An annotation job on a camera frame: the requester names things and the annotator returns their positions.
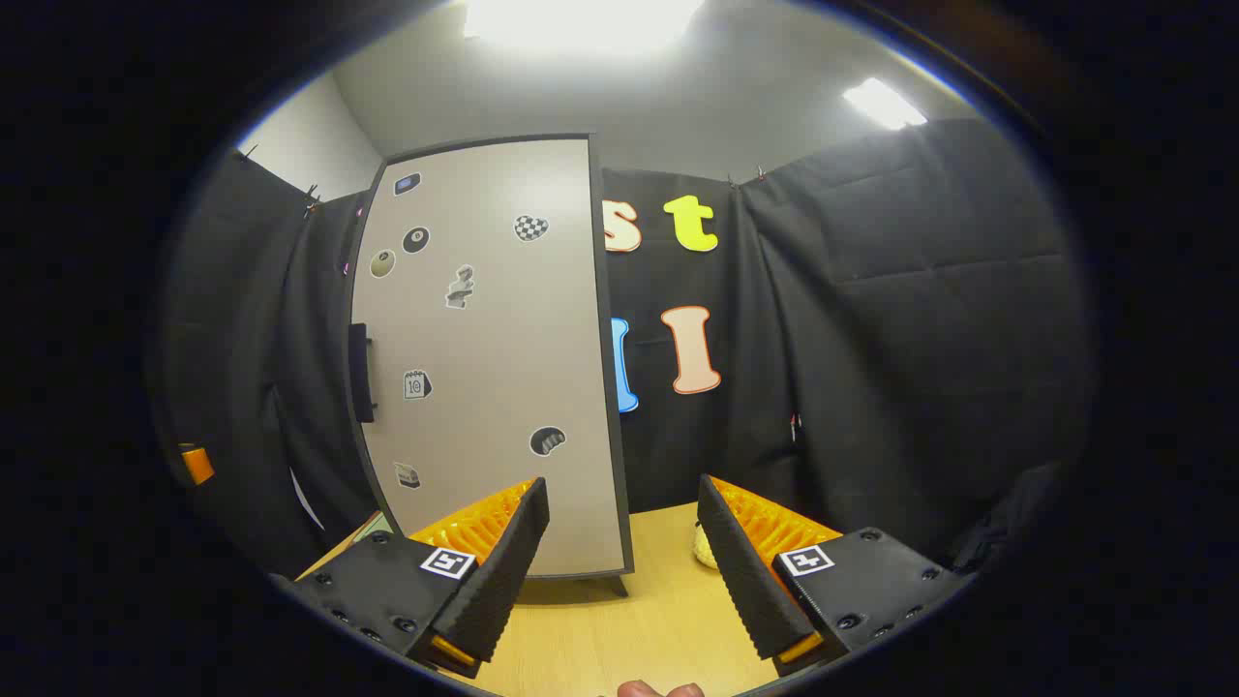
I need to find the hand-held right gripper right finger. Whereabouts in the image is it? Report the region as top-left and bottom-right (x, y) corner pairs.
(697, 474), (974, 677)

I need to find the black cabinet door handle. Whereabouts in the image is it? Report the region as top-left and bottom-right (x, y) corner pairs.
(348, 324), (377, 424)

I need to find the grey cabinet door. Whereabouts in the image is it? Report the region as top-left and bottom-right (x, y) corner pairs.
(350, 138), (625, 577)

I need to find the black backdrop cloth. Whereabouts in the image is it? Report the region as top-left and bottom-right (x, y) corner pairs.
(145, 118), (1100, 582)

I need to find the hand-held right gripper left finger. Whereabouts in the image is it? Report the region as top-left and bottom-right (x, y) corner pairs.
(276, 476), (551, 679)

